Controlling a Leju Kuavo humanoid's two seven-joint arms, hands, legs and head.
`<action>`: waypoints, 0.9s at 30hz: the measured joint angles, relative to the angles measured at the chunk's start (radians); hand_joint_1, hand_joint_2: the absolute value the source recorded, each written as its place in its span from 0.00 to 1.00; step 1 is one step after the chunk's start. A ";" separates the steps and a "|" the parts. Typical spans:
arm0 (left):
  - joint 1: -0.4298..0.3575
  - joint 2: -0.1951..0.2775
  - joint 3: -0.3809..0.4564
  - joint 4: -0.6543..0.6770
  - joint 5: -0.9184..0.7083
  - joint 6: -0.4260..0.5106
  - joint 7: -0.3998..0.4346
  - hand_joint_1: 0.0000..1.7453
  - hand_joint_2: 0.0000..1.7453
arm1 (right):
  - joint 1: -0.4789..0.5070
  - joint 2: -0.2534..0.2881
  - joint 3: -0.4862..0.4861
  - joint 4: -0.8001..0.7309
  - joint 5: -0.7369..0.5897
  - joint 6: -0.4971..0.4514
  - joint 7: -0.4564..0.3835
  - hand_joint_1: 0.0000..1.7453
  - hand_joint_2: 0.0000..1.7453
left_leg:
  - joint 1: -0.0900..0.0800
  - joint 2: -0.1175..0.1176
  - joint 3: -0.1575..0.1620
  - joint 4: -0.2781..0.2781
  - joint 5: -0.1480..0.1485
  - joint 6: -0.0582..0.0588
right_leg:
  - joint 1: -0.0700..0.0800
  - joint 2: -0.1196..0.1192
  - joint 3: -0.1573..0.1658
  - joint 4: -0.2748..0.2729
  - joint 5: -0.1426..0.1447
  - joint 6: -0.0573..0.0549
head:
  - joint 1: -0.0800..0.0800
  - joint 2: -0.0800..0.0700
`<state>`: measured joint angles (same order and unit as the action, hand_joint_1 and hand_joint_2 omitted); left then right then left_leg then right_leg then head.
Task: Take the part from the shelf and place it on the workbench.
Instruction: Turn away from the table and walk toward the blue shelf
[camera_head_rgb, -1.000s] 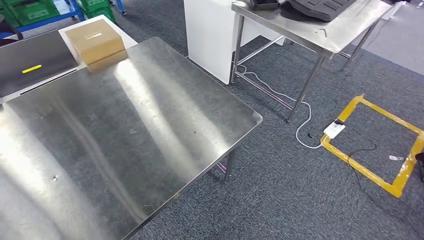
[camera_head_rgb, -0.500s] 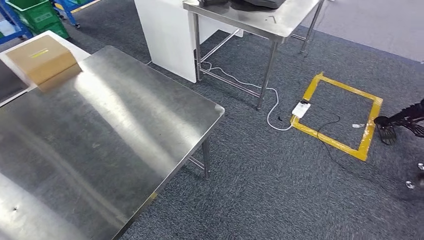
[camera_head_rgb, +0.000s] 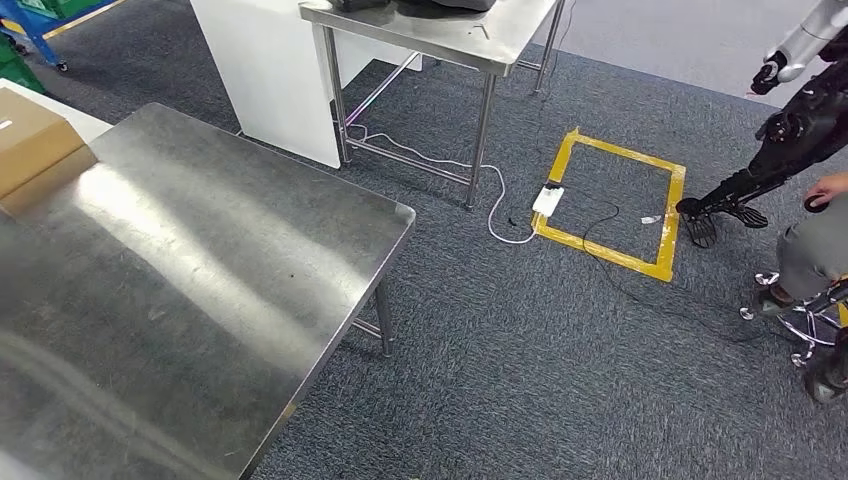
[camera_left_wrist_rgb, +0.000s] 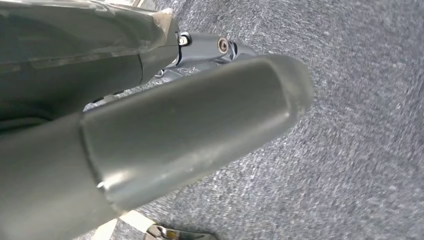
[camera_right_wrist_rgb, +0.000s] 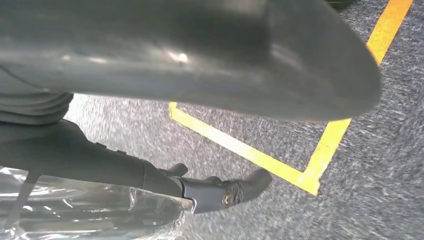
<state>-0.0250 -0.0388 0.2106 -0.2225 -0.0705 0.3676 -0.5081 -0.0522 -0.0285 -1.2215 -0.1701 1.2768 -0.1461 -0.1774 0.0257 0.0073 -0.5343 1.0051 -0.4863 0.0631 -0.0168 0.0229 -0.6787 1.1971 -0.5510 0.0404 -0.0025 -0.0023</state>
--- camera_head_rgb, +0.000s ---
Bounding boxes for black fabric bag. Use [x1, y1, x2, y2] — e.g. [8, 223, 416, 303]
[395, 0, 498, 13]

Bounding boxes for stainless steel table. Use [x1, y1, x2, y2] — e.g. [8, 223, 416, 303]
[0, 102, 417, 480]
[298, 0, 568, 212]

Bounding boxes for white power cable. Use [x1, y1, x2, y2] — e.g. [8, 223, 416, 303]
[347, 124, 539, 245]

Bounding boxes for white display table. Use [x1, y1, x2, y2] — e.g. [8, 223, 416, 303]
[0, 78, 114, 144]

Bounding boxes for black stool with chrome base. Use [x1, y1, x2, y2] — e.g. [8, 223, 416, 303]
[740, 270, 848, 369]

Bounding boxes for person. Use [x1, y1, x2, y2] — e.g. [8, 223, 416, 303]
[751, 172, 848, 405]

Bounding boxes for brown cardboard box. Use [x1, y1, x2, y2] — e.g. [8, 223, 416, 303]
[0, 87, 99, 217]

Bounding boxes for black humanoid robot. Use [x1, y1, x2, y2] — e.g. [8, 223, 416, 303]
[675, 0, 848, 250]

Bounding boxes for green plastic crate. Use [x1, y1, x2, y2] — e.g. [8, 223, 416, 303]
[16, 0, 101, 20]
[0, 33, 48, 94]

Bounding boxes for white panel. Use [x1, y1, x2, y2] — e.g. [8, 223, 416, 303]
[188, 0, 423, 170]

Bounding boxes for person's hand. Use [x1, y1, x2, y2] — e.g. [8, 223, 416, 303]
[804, 173, 848, 213]

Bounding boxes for blue steel trolley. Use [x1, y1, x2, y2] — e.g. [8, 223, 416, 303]
[0, 0, 127, 73]

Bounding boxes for black floor cable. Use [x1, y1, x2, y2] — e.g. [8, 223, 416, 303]
[546, 178, 796, 346]

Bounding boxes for white power strip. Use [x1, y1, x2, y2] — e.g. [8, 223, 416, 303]
[531, 185, 566, 218]

